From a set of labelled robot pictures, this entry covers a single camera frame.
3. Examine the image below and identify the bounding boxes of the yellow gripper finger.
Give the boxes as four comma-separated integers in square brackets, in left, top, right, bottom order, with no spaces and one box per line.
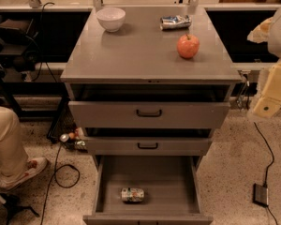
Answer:
[247,17,273,43]
[252,59,281,118]

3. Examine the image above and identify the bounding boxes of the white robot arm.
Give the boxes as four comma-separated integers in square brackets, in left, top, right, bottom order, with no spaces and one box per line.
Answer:
[247,7,281,121]

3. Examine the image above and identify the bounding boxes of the crushed silver can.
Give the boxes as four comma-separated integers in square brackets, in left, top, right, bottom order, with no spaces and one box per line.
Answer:
[160,15,192,30]

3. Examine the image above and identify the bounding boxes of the grey drawer cabinet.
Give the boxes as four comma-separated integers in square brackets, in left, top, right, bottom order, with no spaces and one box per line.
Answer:
[59,5,244,171]

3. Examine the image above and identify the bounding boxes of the grey bottom drawer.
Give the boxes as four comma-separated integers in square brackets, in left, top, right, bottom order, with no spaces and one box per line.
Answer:
[83,156,213,225]

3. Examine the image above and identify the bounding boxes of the grey drawer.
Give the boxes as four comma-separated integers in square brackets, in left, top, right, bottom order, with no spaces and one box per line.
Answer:
[83,156,213,225]
[83,128,212,156]
[69,91,229,129]

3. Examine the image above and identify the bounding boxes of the grey middle drawer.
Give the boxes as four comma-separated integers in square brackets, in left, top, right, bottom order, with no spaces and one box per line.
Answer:
[83,128,212,156]

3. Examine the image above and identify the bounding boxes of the grey top drawer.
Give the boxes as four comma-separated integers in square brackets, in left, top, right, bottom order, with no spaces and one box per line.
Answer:
[69,91,229,129]

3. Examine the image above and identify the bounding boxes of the red apple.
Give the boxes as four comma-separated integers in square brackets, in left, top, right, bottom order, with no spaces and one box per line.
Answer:
[176,34,200,59]

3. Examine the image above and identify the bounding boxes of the black power adapter box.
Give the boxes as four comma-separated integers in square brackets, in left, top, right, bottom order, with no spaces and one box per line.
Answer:
[253,184,269,207]

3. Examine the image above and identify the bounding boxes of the white bowl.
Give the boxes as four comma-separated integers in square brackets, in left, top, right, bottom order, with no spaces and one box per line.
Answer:
[96,7,126,32]

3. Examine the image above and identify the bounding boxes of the items pile on floor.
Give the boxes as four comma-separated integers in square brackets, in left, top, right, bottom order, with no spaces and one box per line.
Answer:
[59,129,86,152]

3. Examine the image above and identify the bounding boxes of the black equipment on left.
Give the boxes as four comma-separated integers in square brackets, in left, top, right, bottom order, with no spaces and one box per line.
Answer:
[0,15,40,82]

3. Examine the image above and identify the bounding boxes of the white red sneaker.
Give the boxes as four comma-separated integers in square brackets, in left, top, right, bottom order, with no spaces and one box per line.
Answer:
[0,157,48,191]

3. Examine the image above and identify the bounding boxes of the person's leg beige trousers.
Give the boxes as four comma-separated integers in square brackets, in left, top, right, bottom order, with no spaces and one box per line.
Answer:
[0,107,28,189]

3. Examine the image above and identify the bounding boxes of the black cable right floor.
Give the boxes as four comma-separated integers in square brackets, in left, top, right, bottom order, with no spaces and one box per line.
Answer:
[253,121,279,225]

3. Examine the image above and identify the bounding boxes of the black cable floor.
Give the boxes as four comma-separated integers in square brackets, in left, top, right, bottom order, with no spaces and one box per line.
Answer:
[253,121,279,225]
[39,142,81,225]

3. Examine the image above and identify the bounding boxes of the black cable left floor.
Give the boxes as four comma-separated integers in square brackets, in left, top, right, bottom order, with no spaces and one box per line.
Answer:
[39,142,81,225]

